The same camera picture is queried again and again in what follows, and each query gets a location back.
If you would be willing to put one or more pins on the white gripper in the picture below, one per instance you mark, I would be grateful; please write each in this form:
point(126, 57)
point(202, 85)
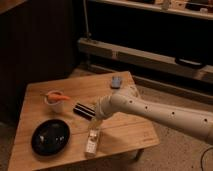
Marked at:
point(95, 123)

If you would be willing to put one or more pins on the black ceramic bowl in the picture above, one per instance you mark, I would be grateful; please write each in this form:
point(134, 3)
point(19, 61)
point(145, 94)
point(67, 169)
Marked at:
point(50, 137)

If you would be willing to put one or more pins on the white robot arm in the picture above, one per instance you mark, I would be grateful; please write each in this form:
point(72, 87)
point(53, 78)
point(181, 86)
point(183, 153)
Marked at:
point(195, 123)

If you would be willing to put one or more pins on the black cylindrical speaker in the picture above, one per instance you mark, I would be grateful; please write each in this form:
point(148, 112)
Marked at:
point(84, 111)

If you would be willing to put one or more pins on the white rectangular remote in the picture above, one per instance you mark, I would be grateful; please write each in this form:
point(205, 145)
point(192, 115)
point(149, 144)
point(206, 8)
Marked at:
point(92, 143)

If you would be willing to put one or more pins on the wooden folding table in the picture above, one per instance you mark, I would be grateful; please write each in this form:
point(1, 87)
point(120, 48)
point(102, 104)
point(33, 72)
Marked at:
point(121, 133)

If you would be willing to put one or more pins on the white cup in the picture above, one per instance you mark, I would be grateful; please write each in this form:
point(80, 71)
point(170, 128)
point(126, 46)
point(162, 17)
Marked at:
point(55, 105)

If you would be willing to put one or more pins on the small grey remote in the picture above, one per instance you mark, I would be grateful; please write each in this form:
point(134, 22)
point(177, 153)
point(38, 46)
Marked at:
point(116, 82)

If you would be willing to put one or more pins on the orange carrot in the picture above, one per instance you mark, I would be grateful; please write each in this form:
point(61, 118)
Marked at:
point(53, 96)

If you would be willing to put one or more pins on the long grey case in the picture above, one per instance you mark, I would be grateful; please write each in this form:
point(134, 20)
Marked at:
point(144, 59)

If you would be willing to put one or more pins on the metal pole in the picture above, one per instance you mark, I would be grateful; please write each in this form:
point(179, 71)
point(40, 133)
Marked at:
point(88, 34)

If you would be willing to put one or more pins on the black case handle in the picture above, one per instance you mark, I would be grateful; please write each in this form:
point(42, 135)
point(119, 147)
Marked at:
point(189, 64)

